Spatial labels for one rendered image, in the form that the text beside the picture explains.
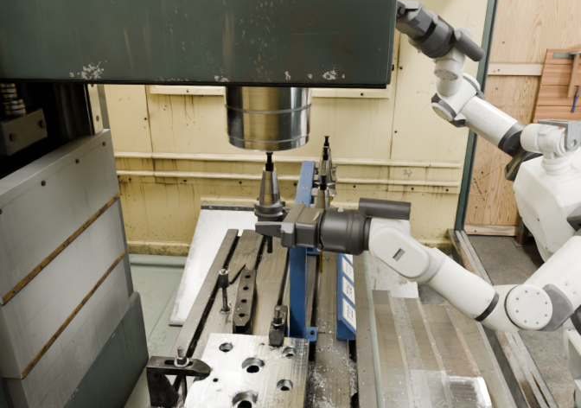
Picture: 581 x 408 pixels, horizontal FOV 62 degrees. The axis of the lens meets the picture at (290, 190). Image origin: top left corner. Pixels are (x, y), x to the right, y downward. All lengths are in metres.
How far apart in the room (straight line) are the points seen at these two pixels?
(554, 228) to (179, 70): 0.86
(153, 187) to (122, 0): 1.44
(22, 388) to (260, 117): 0.67
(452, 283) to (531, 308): 0.13
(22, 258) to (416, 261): 0.70
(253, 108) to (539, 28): 3.00
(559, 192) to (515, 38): 2.50
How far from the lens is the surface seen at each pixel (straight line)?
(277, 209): 0.93
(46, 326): 1.10
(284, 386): 1.07
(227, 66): 0.77
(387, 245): 0.88
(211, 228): 2.06
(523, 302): 0.94
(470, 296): 0.94
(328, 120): 1.93
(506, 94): 3.67
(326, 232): 0.90
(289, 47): 0.75
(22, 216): 0.98
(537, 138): 1.25
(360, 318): 1.38
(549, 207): 1.20
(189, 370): 1.08
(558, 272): 1.01
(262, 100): 0.82
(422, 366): 1.48
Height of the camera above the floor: 1.72
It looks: 22 degrees down
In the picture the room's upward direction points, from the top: straight up
